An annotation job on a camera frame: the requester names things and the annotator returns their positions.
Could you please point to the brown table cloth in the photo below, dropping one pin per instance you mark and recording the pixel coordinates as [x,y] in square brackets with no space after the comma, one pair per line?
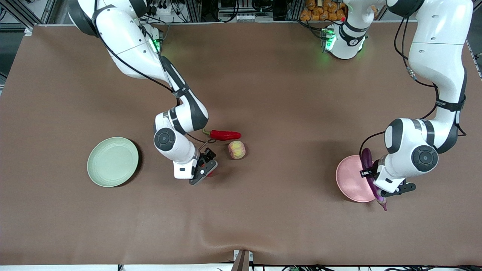
[263,218]

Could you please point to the pale green round plate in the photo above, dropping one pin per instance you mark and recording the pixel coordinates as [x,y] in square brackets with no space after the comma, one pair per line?
[113,162]

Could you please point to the yellow pink peach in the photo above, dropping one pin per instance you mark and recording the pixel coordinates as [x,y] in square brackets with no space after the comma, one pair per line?
[237,149]

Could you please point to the pink round plate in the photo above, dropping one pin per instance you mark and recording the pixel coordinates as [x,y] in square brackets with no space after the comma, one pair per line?
[350,180]

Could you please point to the red chili pepper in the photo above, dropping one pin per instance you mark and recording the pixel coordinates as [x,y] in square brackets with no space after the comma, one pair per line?
[226,135]

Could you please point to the grey metal camera bracket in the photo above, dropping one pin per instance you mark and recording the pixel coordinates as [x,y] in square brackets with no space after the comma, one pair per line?
[241,261]

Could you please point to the orange snack bags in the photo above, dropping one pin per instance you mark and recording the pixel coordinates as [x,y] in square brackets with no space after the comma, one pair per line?
[320,11]

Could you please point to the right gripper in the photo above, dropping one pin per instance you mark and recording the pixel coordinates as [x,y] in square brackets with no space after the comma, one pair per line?
[208,154]

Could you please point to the aluminium frame profile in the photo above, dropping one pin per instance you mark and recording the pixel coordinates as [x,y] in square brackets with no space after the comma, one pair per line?
[19,15]

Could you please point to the long purple eggplant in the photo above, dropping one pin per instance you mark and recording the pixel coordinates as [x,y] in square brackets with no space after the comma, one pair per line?
[367,158]

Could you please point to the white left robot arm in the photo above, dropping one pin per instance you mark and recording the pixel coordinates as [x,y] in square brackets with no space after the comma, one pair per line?
[437,56]

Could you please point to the red apple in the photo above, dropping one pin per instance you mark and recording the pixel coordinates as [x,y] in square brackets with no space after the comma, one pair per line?
[211,174]

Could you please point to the white power strip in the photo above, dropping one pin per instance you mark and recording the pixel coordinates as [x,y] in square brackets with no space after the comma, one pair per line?
[246,17]

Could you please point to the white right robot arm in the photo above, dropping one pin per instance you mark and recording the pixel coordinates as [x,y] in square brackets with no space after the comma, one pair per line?
[128,45]

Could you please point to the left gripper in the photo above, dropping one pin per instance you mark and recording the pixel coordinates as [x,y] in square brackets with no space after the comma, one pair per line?
[366,172]

